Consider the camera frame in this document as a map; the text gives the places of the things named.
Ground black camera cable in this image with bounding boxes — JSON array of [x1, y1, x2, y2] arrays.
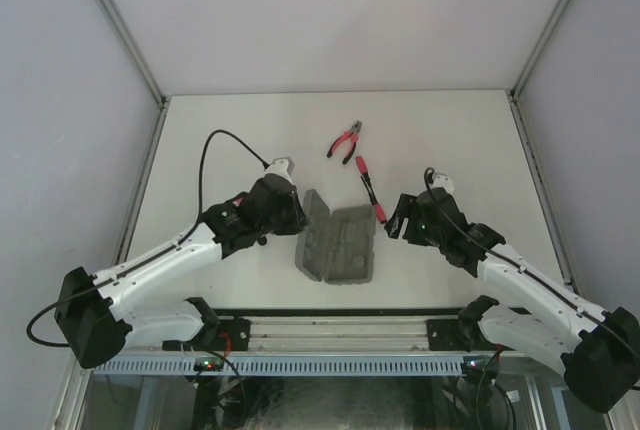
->
[[423, 166, 640, 391], [26, 129, 271, 349]]

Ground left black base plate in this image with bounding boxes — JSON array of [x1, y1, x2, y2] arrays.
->
[[162, 317, 251, 355]]

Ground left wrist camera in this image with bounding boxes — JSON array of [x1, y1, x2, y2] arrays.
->
[[264, 157, 295, 184]]

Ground red handled pliers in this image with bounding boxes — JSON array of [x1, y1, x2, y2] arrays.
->
[[327, 120, 362, 165]]

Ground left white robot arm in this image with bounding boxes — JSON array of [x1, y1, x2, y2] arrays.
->
[[54, 173, 307, 369]]

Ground left black camera cable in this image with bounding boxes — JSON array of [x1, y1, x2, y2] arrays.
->
[[26, 129, 271, 349]]

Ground right aluminium frame post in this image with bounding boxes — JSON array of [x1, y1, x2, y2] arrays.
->
[[506, 0, 574, 280]]

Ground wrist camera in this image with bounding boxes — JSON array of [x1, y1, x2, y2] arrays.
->
[[431, 172, 455, 194], [264, 157, 295, 184]]

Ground right black camera cable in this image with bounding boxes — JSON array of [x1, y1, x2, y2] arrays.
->
[[423, 166, 640, 391]]

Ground aluminium frame post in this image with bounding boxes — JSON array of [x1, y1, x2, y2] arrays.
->
[[95, 0, 167, 255], [506, 0, 574, 280]]

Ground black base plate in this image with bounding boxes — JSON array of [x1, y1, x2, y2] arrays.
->
[[162, 317, 251, 355], [426, 318, 498, 352]]

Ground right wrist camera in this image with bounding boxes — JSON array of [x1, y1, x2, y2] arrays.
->
[[431, 172, 455, 194]]

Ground left aluminium frame post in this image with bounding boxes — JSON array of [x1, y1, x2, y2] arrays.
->
[[95, 0, 167, 255]]

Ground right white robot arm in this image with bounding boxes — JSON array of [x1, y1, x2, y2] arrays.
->
[[385, 188, 639, 413]]

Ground blue slotted cable duct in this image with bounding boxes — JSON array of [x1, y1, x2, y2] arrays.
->
[[94, 355, 465, 377]]

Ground aluminium mounting rail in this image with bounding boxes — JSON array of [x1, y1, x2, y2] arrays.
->
[[72, 314, 616, 354]]

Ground grey plastic tool case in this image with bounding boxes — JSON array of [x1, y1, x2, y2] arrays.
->
[[294, 189, 377, 285]]

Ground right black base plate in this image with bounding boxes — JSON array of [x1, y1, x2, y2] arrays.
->
[[426, 318, 498, 352]]

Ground red black screwdriver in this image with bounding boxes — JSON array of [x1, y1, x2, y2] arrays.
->
[[361, 174, 387, 225], [355, 156, 371, 185]]

